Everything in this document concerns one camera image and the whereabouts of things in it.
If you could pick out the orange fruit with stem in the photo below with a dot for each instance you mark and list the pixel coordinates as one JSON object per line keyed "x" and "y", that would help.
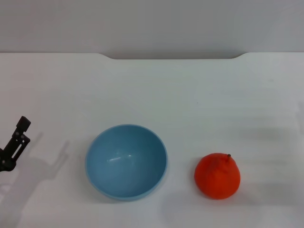
{"x": 217, "y": 177}

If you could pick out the blue ceramic bowl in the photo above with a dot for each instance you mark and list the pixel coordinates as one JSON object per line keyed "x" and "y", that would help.
{"x": 126, "y": 164}

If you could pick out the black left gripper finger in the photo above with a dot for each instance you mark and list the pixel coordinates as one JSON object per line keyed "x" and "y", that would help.
{"x": 19, "y": 140}

